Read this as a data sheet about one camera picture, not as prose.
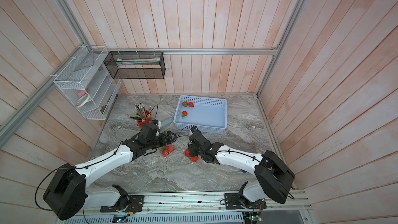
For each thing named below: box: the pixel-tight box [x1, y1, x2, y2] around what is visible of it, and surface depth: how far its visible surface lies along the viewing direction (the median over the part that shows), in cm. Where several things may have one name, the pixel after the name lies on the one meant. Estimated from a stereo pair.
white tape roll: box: [75, 93, 91, 108], surface depth 81 cm
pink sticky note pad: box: [77, 89, 87, 98], surface depth 83 cm
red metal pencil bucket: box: [136, 116, 153, 129], surface depth 95 cm
